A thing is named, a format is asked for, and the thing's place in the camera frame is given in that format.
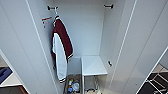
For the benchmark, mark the white clothes hanger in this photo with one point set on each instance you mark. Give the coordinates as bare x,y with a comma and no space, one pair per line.
56,16

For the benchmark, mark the blue object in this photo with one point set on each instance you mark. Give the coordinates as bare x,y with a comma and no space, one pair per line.
4,74

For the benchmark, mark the white wardrobe cabinet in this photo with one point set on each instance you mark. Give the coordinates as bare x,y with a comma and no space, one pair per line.
80,26

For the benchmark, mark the red white jacket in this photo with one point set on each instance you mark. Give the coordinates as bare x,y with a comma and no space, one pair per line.
61,43

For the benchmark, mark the orange white warning label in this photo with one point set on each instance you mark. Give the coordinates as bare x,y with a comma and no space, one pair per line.
46,19

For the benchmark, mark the colourful items on wardrobe bottom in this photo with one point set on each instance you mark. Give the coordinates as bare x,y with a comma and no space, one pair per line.
73,86

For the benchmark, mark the white wardrobe door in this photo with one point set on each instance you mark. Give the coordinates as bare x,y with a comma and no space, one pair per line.
20,43
143,43

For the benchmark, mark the white inner shelf box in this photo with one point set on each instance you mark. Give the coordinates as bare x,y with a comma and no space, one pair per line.
94,65

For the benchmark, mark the black wall hook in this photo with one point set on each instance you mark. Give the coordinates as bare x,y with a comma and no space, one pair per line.
51,7
109,6

